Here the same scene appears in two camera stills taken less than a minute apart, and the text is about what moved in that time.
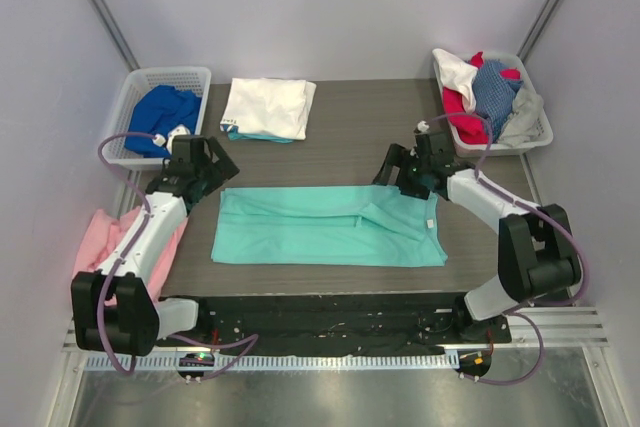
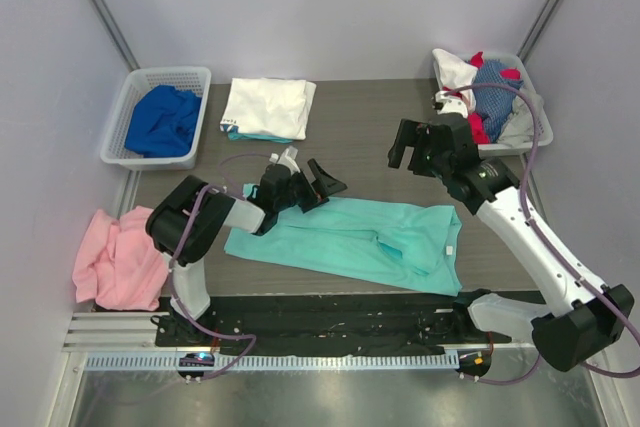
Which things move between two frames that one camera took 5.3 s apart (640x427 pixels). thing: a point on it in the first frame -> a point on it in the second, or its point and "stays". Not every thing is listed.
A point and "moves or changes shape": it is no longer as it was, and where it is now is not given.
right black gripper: (400, 173) -> (420, 148)
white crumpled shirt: (456, 74) stays
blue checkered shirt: (494, 95) stays
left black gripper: (208, 167) -> (304, 192)
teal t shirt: (338, 225) moves or changes shape
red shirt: (470, 130) stays
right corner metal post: (552, 5) stays
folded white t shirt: (278, 107) stays
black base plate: (347, 323) stays
